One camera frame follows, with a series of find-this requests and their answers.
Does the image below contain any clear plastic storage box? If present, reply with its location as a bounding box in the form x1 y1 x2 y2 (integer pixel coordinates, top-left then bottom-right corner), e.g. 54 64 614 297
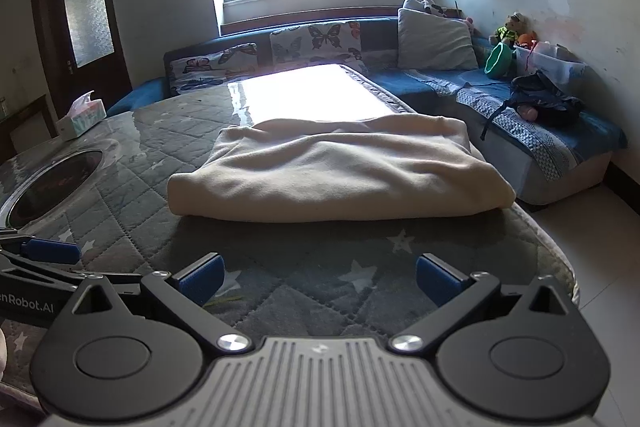
512 41 586 85

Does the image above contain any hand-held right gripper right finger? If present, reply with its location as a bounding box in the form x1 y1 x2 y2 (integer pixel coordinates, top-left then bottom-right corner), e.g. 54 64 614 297
390 253 588 354

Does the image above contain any dark wooden cabinet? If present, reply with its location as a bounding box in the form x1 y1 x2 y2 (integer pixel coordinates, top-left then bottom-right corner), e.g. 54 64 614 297
0 94 61 162

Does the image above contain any grey pillow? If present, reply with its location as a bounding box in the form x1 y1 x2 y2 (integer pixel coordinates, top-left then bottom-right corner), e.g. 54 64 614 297
397 8 478 72

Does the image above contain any butterfly print cushion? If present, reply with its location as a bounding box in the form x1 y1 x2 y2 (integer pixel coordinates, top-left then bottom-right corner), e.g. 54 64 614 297
167 42 258 95
270 21 361 68

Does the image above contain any black and white plush toy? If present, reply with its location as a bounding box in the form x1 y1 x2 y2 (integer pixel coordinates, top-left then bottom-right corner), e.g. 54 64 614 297
402 0 463 20

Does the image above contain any cream sweater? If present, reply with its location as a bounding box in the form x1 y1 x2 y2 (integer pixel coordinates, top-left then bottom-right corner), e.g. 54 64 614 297
166 114 517 224

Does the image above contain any dark wooden door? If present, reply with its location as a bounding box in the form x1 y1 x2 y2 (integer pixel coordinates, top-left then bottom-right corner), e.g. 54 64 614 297
28 0 133 120

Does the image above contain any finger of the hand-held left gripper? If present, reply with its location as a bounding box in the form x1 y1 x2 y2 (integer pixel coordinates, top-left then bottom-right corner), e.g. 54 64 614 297
0 254 146 324
0 229 82 265

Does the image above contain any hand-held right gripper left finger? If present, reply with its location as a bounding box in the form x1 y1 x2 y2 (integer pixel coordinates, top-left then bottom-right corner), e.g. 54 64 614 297
50 253 253 355

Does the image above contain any black backpack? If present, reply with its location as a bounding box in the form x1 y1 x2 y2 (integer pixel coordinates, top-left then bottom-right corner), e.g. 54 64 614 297
480 71 586 140

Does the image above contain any blue sofa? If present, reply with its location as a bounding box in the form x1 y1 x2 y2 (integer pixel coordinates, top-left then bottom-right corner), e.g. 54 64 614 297
107 17 628 214

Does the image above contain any brown teddy bear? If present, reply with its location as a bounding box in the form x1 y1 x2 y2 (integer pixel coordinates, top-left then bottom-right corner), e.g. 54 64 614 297
489 12 528 48

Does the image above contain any white tissue box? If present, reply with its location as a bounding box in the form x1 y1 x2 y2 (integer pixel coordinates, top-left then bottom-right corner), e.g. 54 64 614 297
55 91 107 141

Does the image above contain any round inset cooktop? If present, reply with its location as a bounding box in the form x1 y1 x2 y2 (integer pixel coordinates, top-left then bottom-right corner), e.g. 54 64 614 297
0 147 118 230

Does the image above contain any green plastic basin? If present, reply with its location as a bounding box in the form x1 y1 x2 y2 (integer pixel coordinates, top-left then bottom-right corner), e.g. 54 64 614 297
484 42 516 80

